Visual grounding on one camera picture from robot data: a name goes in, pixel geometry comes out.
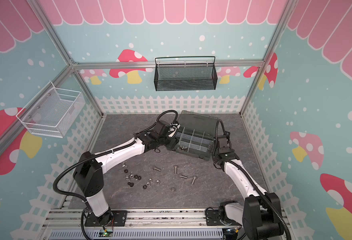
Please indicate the white mesh wall basket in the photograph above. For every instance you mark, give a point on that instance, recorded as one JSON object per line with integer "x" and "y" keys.
{"x": 53, "y": 112}

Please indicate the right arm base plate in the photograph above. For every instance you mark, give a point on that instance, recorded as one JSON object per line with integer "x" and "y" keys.
{"x": 213, "y": 218}

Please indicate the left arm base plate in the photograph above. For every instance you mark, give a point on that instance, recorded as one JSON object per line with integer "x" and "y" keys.
{"x": 112, "y": 218}

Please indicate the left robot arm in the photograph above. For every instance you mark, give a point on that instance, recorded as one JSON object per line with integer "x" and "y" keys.
{"x": 88, "y": 173}

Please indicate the grey compartment organizer box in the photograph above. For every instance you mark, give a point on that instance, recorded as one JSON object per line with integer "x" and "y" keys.
{"x": 196, "y": 135}

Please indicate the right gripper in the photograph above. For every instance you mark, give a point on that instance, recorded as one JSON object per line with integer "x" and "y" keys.
{"x": 221, "y": 142}

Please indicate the white slotted cable duct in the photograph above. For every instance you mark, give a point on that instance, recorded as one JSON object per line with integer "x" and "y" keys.
{"x": 157, "y": 234}

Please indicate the black mesh wall basket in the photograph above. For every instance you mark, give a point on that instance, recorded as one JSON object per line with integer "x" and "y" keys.
{"x": 192, "y": 73}

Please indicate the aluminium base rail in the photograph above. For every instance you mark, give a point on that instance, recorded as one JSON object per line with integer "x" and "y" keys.
{"x": 136, "y": 218}

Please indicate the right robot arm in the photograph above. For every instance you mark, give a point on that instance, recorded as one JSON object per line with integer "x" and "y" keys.
{"x": 261, "y": 214}

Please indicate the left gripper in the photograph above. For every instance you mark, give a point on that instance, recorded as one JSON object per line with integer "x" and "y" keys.
{"x": 173, "y": 142}

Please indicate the silver nut pair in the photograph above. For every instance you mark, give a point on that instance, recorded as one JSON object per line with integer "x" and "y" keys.
{"x": 151, "y": 182}

